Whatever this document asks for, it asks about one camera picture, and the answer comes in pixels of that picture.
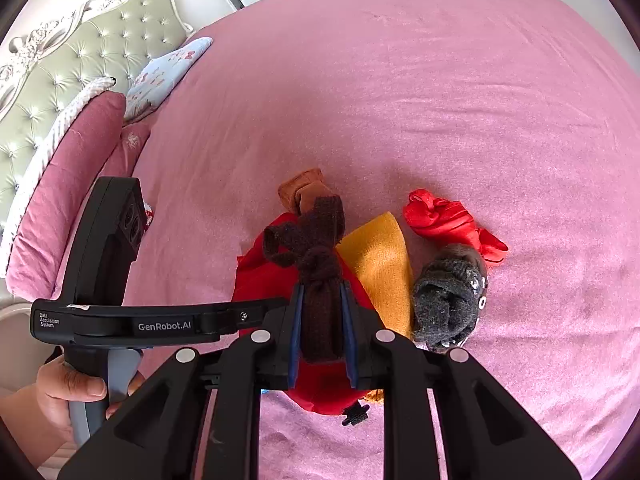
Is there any dark grey sock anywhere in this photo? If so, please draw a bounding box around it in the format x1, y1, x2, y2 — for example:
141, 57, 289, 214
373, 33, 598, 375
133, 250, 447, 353
412, 244, 488, 353

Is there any black drawstring toggle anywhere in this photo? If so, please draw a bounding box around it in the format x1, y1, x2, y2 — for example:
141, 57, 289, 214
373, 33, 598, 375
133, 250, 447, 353
341, 400, 371, 427

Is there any dark brown knotted sock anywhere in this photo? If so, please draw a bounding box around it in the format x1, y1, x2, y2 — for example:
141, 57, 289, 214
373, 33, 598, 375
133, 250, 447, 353
263, 196, 348, 365

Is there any pink bed sheet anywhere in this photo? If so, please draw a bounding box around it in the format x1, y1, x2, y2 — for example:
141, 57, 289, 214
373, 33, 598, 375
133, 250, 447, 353
50, 0, 640, 480

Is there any red cloth bag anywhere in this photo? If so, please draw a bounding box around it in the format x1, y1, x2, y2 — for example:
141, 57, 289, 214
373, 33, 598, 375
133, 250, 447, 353
232, 211, 386, 416

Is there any large pink pillow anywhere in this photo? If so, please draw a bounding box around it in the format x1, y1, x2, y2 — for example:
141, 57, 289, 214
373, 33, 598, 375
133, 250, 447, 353
5, 91, 128, 301

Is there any person's left hand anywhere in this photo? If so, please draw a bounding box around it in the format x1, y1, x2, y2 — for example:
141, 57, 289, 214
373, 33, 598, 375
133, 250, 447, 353
36, 345, 147, 442

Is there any red knotted sock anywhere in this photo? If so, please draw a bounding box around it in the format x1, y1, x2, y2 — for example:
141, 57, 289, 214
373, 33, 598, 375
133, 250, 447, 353
403, 189, 509, 264

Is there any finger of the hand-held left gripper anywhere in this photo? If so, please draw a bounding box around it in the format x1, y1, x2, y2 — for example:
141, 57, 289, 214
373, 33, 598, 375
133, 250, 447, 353
200, 296, 295, 337

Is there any yellow cloth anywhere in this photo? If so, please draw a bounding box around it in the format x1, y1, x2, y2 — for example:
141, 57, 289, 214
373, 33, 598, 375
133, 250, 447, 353
336, 211, 415, 403

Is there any light brown sock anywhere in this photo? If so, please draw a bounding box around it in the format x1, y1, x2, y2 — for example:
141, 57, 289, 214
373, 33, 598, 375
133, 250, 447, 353
277, 168, 333, 216

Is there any light blue floral pillow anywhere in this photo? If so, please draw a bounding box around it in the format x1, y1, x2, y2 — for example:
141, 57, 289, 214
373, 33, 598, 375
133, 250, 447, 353
122, 36, 215, 123

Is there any white patterned pillow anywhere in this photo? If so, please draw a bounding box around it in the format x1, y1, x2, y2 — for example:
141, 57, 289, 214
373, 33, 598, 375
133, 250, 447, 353
0, 76, 118, 266

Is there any green tufted headboard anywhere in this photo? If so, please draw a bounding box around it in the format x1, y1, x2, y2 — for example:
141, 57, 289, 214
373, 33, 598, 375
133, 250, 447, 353
0, 0, 196, 231

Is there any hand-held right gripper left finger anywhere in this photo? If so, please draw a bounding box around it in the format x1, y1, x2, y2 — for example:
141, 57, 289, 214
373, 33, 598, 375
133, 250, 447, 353
56, 282, 306, 480

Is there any person's left forearm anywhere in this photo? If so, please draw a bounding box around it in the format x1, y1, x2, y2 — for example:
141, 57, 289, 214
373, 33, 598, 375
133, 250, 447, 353
0, 387, 76, 467

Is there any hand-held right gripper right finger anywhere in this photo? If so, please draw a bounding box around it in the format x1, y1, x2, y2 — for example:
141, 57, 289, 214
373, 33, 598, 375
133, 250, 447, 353
340, 282, 583, 480

